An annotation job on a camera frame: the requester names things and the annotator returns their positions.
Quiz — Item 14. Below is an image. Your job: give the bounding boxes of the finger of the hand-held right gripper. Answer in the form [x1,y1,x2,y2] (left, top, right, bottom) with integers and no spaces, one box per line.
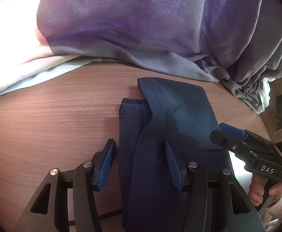
[219,123,252,141]
[210,130,252,156]

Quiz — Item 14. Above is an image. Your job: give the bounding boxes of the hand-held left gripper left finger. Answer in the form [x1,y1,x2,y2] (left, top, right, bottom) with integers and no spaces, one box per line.
[14,139,117,232]

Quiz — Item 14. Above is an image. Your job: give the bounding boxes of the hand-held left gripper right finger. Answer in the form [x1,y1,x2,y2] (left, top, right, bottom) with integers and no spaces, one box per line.
[164,140,262,232]

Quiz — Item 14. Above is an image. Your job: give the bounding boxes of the navy pants with orange logo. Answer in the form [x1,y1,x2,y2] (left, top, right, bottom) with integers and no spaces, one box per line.
[119,77,235,232]

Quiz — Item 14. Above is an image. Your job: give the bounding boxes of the person's right hand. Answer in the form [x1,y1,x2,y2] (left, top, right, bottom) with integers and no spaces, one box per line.
[248,175,282,206]

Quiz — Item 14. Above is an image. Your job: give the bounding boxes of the white cloth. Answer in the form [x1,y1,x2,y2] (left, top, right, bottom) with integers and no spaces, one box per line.
[260,77,272,108]

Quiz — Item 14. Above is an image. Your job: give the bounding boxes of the grey curtain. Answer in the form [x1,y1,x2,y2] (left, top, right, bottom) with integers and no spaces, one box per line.
[196,0,282,114]

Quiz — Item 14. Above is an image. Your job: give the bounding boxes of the white sheer curtain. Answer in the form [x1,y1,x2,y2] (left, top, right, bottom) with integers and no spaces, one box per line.
[0,0,104,101]

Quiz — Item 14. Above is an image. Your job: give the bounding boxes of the purple curtain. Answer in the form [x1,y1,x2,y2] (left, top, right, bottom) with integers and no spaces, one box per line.
[37,0,229,83]

